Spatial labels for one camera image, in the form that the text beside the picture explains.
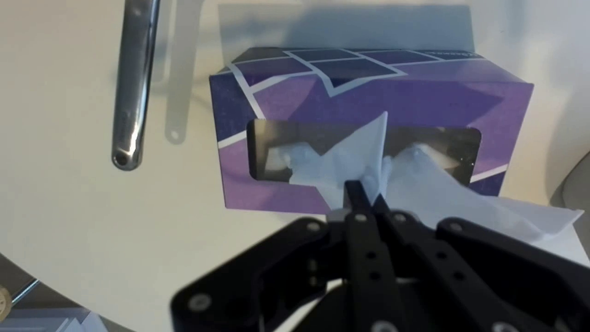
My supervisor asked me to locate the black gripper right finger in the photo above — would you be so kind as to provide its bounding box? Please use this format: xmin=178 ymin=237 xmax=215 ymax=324
xmin=373 ymin=196 xmax=590 ymax=332

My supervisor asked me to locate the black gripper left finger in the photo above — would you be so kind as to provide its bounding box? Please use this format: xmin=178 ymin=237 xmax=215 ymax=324
xmin=170 ymin=180 xmax=412 ymax=332

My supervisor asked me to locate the white pulled tissue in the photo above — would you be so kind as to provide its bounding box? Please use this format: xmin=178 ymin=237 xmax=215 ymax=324
xmin=266 ymin=111 xmax=587 ymax=248

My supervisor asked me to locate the purple patterned tissue box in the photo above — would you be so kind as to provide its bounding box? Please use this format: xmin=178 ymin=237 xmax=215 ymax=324
xmin=209 ymin=45 xmax=535 ymax=217

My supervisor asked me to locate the grey saucepan with metal handle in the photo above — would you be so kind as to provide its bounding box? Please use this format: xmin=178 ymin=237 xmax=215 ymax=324
xmin=109 ymin=0 xmax=165 ymax=174

